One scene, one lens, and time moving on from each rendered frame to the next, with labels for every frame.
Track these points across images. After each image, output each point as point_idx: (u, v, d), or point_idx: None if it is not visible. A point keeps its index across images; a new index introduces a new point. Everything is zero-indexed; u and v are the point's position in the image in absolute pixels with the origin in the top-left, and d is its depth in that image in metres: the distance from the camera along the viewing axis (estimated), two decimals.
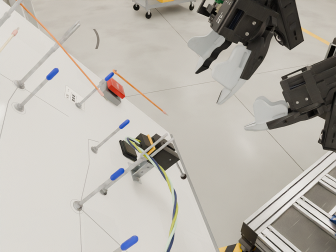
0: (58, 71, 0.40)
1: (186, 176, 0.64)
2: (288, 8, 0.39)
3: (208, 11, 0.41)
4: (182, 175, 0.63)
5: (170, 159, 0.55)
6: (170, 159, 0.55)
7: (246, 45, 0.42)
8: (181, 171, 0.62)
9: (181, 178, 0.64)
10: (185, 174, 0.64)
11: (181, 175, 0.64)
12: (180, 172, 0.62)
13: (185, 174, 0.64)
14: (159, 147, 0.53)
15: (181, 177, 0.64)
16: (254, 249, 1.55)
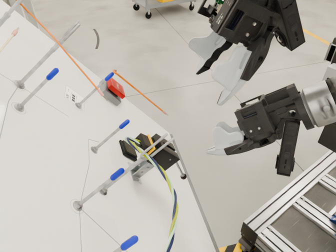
0: (58, 71, 0.40)
1: (186, 176, 0.64)
2: (289, 9, 0.39)
3: (208, 11, 0.41)
4: (182, 175, 0.63)
5: (170, 159, 0.55)
6: (170, 159, 0.55)
7: (247, 46, 0.42)
8: (181, 171, 0.62)
9: (181, 178, 0.64)
10: (185, 174, 0.64)
11: (181, 175, 0.64)
12: (180, 172, 0.62)
13: (185, 174, 0.64)
14: (159, 147, 0.53)
15: (181, 177, 0.64)
16: (254, 249, 1.55)
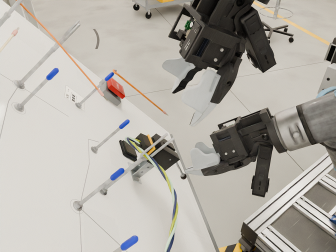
0: (58, 71, 0.40)
1: (186, 176, 0.64)
2: (257, 35, 0.40)
3: (178, 36, 0.41)
4: (182, 175, 0.63)
5: (170, 159, 0.55)
6: (170, 159, 0.55)
7: (217, 69, 0.43)
8: (181, 171, 0.62)
9: (181, 178, 0.64)
10: (185, 174, 0.64)
11: (181, 175, 0.64)
12: (180, 172, 0.62)
13: (185, 174, 0.64)
14: (159, 147, 0.53)
15: (181, 177, 0.64)
16: (254, 249, 1.55)
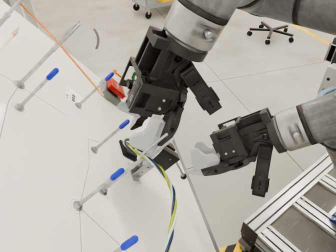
0: (58, 71, 0.40)
1: (186, 176, 0.64)
2: (197, 85, 0.43)
3: (126, 85, 0.45)
4: (182, 175, 0.63)
5: (170, 159, 0.55)
6: (170, 159, 0.55)
7: (165, 114, 0.46)
8: (181, 171, 0.62)
9: (181, 178, 0.64)
10: (185, 174, 0.64)
11: (181, 175, 0.64)
12: (180, 172, 0.62)
13: (185, 174, 0.64)
14: None
15: (181, 177, 0.64)
16: (254, 249, 1.55)
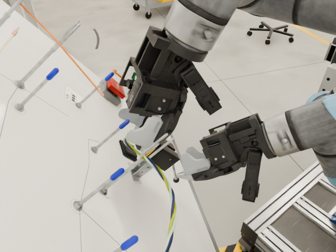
0: (58, 71, 0.40)
1: (179, 180, 0.64)
2: (197, 85, 0.43)
3: (126, 85, 0.45)
4: (176, 178, 0.63)
5: (170, 159, 0.55)
6: (170, 159, 0.55)
7: (165, 114, 0.46)
8: (175, 173, 0.62)
9: (174, 181, 0.64)
10: (178, 178, 0.64)
11: (174, 178, 0.63)
12: (174, 175, 0.62)
13: (178, 177, 0.64)
14: (159, 147, 0.53)
15: (174, 180, 0.64)
16: (254, 249, 1.55)
